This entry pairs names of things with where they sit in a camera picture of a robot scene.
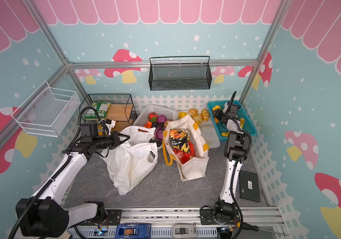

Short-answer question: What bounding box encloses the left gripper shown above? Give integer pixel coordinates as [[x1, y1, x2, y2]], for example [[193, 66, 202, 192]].
[[93, 130, 130, 149]]

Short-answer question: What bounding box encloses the white plastic grocery bag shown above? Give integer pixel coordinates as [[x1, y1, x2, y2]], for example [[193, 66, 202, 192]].
[[100, 125, 158, 196]]

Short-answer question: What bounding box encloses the yellow black chips bag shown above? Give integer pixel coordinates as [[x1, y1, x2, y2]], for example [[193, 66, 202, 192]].
[[170, 128, 189, 149]]

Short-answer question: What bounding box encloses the red chips bag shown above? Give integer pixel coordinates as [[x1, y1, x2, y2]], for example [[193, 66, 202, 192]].
[[173, 142, 195, 164]]

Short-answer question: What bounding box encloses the white canvas tote bag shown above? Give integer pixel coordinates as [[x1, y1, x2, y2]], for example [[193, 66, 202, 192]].
[[162, 115, 209, 182]]

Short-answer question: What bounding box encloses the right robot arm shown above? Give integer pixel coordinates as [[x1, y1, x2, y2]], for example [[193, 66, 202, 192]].
[[199, 92, 252, 225]]

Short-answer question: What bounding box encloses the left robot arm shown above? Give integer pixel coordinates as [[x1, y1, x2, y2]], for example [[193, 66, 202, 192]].
[[8, 116, 130, 239]]

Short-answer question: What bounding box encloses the yellow lemon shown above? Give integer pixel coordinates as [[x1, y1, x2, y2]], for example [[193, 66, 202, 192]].
[[212, 105, 221, 111]]

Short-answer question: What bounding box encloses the teal plastic fruit basket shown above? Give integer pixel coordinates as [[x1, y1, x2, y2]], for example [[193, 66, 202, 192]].
[[207, 100, 257, 142]]

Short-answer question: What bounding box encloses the white plastic vegetable basket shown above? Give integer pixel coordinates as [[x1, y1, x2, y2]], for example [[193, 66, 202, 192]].
[[133, 104, 179, 150]]

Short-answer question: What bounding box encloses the orange carrot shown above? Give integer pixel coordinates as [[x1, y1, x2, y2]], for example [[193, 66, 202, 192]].
[[145, 121, 153, 128]]

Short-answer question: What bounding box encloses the right croissant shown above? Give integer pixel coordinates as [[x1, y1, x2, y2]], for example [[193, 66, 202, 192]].
[[201, 109, 210, 121]]

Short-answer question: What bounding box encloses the white plastic tray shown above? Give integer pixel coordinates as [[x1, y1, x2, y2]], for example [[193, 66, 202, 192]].
[[182, 109, 220, 149]]

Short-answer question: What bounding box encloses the magenta round vegetable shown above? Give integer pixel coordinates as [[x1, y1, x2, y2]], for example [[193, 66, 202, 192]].
[[156, 129, 164, 141]]

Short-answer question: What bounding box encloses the red tomato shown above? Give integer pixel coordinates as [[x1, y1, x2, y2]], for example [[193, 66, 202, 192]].
[[148, 112, 158, 122]]

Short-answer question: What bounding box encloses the large croissant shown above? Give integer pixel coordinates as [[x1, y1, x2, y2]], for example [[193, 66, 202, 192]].
[[192, 114, 203, 125]]

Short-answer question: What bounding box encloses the purple eggplant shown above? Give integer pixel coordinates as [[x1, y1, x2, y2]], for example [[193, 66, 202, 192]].
[[152, 123, 164, 140]]

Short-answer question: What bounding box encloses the round bread roll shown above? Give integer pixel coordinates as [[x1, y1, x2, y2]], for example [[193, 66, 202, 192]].
[[188, 109, 198, 117]]

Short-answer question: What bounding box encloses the purple onion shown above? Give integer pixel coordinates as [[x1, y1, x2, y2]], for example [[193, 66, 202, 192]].
[[157, 115, 167, 123]]

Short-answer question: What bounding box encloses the green snack bag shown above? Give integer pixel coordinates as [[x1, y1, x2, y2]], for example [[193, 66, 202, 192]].
[[84, 101, 111, 120]]

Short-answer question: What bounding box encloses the yellow corn bread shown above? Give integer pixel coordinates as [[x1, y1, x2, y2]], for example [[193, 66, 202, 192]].
[[178, 112, 188, 119]]

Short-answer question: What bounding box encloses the black flat box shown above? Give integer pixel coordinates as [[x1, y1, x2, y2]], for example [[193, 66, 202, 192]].
[[239, 170, 261, 203]]

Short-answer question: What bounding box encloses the blue box device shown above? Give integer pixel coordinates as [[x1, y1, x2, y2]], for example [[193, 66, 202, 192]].
[[115, 224, 151, 239]]

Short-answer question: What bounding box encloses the black screwdriver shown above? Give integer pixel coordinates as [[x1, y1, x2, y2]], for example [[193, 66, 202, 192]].
[[237, 222, 289, 237]]

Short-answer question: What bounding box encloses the black wire wooden shelf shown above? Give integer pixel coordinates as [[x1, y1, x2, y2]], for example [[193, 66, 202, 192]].
[[79, 93, 137, 132]]

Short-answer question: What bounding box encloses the black wire wall basket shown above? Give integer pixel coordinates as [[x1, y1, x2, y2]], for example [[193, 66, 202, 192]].
[[149, 56, 212, 91]]

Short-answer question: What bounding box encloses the white wire wall basket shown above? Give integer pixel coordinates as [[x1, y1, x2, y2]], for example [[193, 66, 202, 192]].
[[11, 82, 80, 137]]

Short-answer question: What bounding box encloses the grey switch box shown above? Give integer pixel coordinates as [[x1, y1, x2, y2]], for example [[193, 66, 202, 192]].
[[172, 224, 197, 239]]

